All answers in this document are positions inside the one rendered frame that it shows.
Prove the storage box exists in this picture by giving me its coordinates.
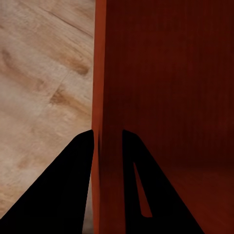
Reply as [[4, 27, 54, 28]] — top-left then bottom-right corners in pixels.
[[91, 0, 234, 234]]

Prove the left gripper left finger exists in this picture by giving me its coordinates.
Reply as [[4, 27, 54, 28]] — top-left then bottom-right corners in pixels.
[[0, 130, 94, 234]]

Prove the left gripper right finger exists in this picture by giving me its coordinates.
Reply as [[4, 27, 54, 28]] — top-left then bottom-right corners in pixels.
[[122, 130, 205, 234]]

